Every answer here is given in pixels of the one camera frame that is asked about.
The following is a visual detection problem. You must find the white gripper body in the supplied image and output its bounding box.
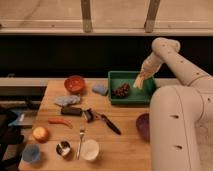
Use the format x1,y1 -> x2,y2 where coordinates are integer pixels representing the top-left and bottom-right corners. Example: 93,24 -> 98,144
140,52 -> 163,79

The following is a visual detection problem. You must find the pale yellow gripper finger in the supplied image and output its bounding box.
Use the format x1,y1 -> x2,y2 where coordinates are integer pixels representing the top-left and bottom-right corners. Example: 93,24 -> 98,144
133,75 -> 144,89

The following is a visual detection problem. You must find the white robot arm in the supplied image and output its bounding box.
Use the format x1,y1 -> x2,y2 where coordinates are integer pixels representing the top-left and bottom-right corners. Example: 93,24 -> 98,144
133,38 -> 213,171

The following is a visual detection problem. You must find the green plastic tray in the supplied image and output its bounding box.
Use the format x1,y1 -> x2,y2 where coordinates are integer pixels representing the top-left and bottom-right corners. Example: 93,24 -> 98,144
108,71 -> 157,105

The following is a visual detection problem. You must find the dark red grape bunch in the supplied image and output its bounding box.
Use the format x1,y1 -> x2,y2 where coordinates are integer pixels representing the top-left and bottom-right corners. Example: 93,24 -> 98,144
113,83 -> 130,98

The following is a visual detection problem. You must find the blue sponge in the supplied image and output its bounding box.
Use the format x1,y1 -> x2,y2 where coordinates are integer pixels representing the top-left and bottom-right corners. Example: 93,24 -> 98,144
92,84 -> 108,96

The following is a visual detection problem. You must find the purple bowl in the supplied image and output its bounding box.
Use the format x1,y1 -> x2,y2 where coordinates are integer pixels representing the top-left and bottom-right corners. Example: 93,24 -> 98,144
136,113 -> 150,141

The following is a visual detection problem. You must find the orange bowl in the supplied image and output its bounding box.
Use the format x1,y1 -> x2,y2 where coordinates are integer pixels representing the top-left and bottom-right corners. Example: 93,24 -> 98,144
64,75 -> 85,94

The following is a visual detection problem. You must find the crumpled light blue cloth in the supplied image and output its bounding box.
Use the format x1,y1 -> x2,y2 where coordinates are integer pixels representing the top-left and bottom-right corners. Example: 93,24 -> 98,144
54,95 -> 81,107

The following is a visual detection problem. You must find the black rectangular block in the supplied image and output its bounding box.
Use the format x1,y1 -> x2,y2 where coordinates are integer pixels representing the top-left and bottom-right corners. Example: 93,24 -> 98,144
61,106 -> 82,116

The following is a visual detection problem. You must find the white cup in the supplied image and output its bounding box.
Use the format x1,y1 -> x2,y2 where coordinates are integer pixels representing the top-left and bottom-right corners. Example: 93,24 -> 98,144
81,139 -> 100,162

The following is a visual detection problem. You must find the orange carrot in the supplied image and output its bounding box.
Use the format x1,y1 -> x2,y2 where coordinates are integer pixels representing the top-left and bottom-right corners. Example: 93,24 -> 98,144
48,118 -> 72,128

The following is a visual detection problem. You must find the small metal cup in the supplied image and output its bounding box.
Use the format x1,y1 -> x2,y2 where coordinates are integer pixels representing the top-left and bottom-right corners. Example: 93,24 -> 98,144
56,141 -> 71,157

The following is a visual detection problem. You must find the red yellow apple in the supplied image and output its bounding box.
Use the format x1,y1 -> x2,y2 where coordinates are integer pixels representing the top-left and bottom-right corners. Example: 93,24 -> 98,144
32,126 -> 49,143

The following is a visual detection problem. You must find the blue plastic cup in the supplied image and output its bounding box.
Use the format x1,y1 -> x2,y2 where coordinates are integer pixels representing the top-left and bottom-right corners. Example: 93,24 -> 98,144
22,144 -> 41,164

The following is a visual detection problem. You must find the black handled peeler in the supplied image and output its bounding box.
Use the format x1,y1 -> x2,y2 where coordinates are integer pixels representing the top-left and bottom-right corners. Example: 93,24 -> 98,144
83,109 -> 121,135

